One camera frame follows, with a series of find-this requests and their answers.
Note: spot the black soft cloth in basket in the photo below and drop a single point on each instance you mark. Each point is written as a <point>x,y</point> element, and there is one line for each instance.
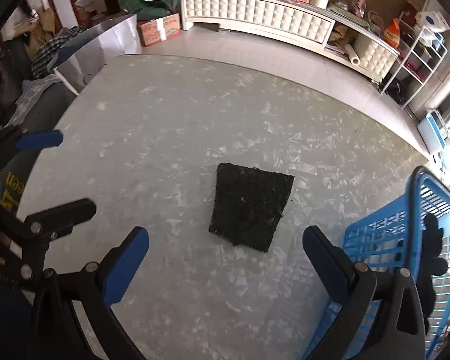
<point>430,265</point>

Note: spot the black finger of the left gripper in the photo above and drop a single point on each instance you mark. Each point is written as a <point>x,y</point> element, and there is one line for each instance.
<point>38,230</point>

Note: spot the white metal shelf rack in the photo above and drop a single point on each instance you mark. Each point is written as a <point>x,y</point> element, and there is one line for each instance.
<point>421,50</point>

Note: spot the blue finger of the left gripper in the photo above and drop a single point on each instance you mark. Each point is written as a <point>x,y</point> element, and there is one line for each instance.
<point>39,141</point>

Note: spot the red cardboard box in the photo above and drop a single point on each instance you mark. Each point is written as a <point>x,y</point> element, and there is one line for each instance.
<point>158,30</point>

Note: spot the blue plastic laundry basket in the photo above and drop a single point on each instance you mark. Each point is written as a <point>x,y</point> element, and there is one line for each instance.
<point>390,239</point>

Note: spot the grey side table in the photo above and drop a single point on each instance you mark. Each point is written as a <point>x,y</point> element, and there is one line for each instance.
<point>80,59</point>

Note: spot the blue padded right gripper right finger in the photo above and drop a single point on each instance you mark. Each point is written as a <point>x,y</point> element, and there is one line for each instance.
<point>397,329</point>

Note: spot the white blue storage box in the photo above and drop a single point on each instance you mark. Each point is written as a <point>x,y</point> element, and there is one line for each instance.
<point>434,132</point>

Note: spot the white tufted TV cabinet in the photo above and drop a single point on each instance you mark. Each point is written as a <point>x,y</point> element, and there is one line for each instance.
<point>298,24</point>

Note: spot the white paper roll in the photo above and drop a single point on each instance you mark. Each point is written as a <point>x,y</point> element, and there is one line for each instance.
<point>352,55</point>

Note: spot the black square filter sponge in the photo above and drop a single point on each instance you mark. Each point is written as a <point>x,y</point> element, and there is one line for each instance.
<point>248,205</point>

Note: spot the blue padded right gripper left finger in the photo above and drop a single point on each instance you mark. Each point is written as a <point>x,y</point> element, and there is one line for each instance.
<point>97,286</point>

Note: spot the orange plastic jug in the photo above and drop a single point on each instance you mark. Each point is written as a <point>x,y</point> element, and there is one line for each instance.
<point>392,34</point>

